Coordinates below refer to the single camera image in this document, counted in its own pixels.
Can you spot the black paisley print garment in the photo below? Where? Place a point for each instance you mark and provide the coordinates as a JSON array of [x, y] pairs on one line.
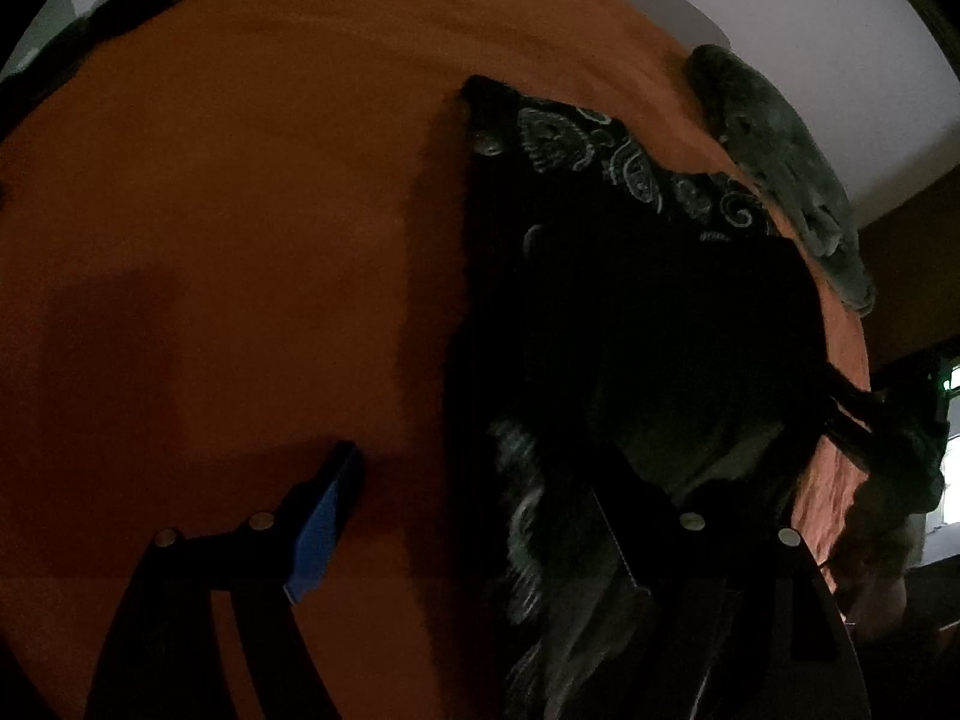
[[637, 315]]

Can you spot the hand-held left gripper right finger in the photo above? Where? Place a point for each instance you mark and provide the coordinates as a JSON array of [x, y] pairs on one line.
[[660, 547]]

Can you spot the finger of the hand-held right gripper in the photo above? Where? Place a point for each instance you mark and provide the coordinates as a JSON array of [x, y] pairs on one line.
[[859, 439], [862, 401]]

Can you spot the grey-green folded garment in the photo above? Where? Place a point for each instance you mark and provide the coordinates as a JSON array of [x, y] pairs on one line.
[[780, 142]]

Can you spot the person's right hand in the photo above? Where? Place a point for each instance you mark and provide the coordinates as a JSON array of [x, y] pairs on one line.
[[877, 555]]

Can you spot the orange fleece blanket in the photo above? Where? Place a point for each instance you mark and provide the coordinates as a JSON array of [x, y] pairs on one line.
[[225, 240]]

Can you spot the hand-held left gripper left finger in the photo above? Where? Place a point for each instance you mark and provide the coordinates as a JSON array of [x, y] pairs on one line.
[[322, 532]]

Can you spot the dark wooden door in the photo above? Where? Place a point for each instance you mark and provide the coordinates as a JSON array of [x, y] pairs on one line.
[[911, 270]]

